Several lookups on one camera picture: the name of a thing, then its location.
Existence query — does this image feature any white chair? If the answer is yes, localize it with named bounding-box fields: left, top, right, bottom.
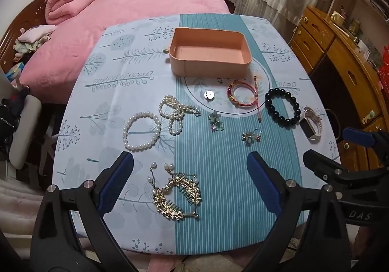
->
left=9, top=96, right=43, bottom=170

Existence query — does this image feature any wooden headboard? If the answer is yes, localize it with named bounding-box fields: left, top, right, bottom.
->
left=0, top=0, right=49, bottom=78

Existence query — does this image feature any pile of pillows and clothes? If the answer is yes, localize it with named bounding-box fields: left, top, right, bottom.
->
left=14, top=24, right=58, bottom=63

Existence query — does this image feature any pink bed blanket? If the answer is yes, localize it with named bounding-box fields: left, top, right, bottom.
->
left=18, top=0, right=230, bottom=105

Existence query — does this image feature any white pearl bracelet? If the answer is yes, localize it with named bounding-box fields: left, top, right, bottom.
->
left=123, top=112, right=162, bottom=151

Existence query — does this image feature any red bag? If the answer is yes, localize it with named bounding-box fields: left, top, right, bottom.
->
left=378, top=46, right=389, bottom=99

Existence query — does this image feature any black bead bracelet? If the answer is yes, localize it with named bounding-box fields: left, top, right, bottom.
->
left=264, top=88, right=301, bottom=129

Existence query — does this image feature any folded pink quilt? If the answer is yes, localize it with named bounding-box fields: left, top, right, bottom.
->
left=45, top=0, right=98, bottom=26

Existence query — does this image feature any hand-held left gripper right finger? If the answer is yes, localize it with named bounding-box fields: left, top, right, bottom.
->
left=243, top=151, right=353, bottom=272

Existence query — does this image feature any green flower ring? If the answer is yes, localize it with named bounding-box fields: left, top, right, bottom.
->
left=208, top=111, right=225, bottom=132

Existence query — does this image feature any gold pearl hair comb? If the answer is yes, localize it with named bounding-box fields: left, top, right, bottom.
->
left=147, top=162, right=203, bottom=221

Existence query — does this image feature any white pearl necklace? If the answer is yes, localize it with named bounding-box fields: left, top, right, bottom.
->
left=158, top=95, right=202, bottom=136

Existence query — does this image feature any pink jewelry box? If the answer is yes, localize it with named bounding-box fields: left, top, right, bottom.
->
left=163, top=27, right=252, bottom=77

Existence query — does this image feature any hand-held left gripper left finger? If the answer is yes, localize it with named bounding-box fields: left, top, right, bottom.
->
left=30, top=151, right=143, bottom=272

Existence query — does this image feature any pink strap watch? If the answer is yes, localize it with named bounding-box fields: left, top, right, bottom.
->
left=299, top=106, right=323, bottom=142

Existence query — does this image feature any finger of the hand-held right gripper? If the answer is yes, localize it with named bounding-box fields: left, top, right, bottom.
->
left=303, top=149, right=365, bottom=189
left=343, top=127, right=389, bottom=169

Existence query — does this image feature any red rope bracelet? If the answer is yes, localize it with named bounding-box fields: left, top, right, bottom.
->
left=227, top=76, right=262, bottom=123

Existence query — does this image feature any wooden desk with drawers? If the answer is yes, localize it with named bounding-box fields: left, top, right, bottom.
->
left=289, top=6, right=389, bottom=171

